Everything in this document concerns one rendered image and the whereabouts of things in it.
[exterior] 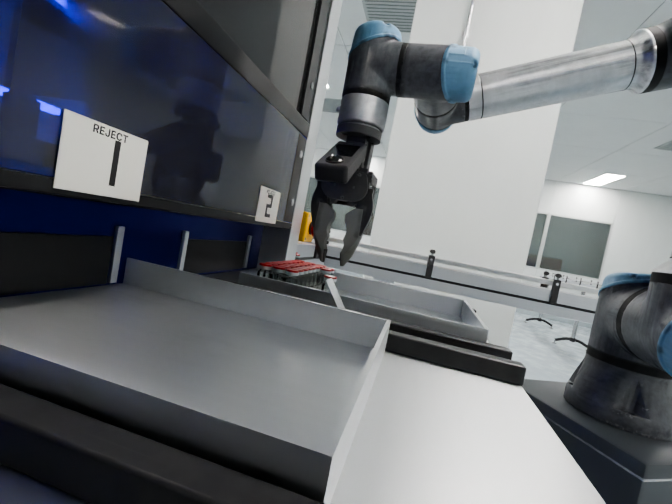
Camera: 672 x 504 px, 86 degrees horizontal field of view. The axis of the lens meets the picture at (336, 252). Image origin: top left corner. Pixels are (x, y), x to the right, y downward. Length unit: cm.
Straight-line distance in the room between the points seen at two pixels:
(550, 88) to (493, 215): 147
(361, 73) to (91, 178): 39
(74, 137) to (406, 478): 33
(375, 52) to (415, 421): 49
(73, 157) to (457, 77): 46
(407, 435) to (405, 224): 189
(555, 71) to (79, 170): 66
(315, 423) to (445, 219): 193
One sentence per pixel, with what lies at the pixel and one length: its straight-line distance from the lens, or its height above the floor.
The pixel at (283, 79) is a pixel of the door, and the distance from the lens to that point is 70.
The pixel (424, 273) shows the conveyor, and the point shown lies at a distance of 150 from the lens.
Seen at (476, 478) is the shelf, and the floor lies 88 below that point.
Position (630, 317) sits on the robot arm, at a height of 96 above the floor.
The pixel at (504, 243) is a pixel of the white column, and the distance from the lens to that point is 215.
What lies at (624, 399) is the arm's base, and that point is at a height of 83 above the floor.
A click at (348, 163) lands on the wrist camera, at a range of 49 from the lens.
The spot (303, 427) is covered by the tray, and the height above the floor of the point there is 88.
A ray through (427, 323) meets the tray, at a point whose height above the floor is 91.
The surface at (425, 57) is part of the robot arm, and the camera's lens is 59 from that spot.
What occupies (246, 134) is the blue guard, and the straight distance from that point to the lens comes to 57.
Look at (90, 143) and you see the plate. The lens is 37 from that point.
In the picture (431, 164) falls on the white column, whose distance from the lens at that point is 216.
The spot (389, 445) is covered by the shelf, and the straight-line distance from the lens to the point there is 24.
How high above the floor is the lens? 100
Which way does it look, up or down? 3 degrees down
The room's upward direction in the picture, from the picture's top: 11 degrees clockwise
